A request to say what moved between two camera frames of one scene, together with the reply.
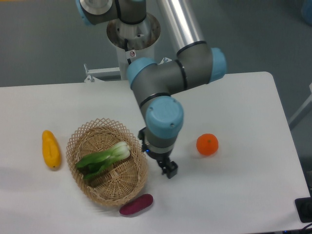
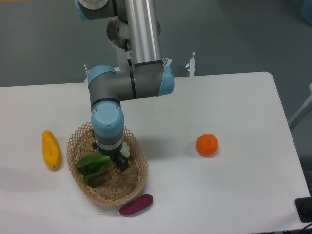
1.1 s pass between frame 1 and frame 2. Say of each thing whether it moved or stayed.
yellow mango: stayed
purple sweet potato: stayed
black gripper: moved
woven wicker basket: stayed
